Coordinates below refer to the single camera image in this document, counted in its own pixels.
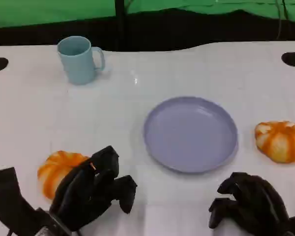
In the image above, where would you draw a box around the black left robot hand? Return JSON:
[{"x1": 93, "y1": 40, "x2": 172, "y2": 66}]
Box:
[{"x1": 49, "y1": 146, "x2": 138, "y2": 232}]

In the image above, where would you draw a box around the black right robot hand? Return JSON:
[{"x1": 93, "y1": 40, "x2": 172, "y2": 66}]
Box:
[{"x1": 208, "y1": 172, "x2": 295, "y2": 236}]

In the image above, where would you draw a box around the orange and white bread roll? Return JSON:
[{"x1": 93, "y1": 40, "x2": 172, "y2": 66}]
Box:
[
  {"x1": 254, "y1": 120, "x2": 295, "y2": 164},
  {"x1": 37, "y1": 150, "x2": 90, "y2": 200}
]

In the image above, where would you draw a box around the lilac plate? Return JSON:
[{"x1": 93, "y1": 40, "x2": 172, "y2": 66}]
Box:
[{"x1": 143, "y1": 96, "x2": 238, "y2": 175}]

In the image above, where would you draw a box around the pale green mug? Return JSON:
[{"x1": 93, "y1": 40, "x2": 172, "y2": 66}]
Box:
[{"x1": 57, "y1": 35, "x2": 106, "y2": 86}]

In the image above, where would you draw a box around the black pole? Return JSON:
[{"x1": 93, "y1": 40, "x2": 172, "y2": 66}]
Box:
[{"x1": 115, "y1": 0, "x2": 126, "y2": 52}]

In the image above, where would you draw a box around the black cloth below green cloth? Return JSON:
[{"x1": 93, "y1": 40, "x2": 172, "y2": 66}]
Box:
[{"x1": 0, "y1": 7, "x2": 295, "y2": 52}]

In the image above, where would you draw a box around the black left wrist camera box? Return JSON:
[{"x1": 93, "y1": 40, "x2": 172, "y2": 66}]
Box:
[{"x1": 0, "y1": 167, "x2": 36, "y2": 228}]

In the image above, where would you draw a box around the thin black hanging cable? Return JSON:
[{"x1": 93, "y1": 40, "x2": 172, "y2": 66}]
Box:
[{"x1": 275, "y1": 0, "x2": 283, "y2": 41}]

